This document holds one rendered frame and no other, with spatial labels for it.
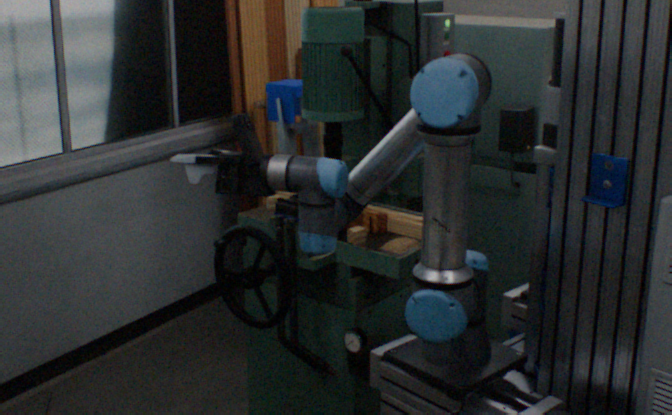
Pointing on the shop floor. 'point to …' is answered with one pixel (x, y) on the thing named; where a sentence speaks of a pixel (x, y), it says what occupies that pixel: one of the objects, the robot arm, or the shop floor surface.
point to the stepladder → (277, 112)
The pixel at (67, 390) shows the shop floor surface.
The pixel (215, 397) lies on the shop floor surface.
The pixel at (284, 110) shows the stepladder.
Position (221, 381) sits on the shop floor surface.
